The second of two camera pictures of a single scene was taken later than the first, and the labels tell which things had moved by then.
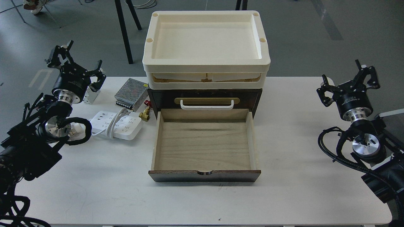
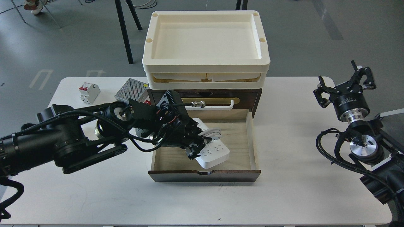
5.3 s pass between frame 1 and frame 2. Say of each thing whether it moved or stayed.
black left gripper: moved
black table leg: stayed
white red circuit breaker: stayed
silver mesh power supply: stayed
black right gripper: stayed
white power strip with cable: moved
